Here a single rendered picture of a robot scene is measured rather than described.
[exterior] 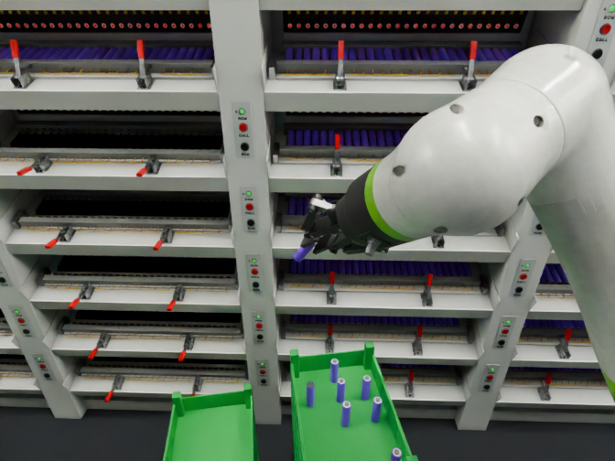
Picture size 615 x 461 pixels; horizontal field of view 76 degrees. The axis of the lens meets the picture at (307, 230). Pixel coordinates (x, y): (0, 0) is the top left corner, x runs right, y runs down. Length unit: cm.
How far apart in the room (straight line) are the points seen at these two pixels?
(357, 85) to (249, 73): 23
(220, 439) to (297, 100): 83
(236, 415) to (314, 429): 29
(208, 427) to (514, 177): 99
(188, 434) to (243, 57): 90
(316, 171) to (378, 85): 23
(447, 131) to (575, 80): 13
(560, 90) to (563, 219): 13
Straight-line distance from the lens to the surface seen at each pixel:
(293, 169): 95
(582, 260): 48
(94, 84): 102
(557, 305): 132
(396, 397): 143
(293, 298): 114
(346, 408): 89
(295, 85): 89
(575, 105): 41
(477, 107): 34
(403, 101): 89
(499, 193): 32
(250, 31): 87
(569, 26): 101
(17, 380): 173
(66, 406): 170
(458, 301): 120
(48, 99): 106
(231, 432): 114
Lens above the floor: 126
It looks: 30 degrees down
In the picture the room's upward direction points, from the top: straight up
